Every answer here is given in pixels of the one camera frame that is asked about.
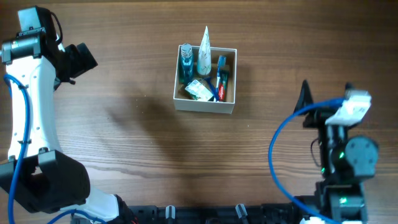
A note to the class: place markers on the white floral lotion tube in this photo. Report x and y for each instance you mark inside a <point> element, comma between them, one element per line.
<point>204,55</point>

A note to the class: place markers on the green white soap packet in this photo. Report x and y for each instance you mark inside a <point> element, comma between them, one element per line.
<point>199,91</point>

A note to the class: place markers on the black mounting rail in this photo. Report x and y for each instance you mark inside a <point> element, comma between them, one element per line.
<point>277,213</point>

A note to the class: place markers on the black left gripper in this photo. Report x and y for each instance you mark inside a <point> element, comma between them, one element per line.
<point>83,60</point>

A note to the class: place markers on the colgate toothpaste tube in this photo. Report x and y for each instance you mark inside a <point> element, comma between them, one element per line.
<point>223,85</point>

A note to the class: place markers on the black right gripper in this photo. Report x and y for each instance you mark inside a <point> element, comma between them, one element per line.
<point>316,116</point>

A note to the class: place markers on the blue toothbrush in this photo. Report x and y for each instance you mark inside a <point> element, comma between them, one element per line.
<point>221,64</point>

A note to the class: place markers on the blue disposable razor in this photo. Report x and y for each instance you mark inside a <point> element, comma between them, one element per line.
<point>212,88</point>

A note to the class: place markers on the teal mouthwash bottle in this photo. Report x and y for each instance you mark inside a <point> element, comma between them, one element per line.
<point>186,64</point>

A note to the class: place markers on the white cardboard box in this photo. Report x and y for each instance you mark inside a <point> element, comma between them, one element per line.
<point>183,102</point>

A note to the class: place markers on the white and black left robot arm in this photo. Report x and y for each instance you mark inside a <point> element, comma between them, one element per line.
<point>38,175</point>

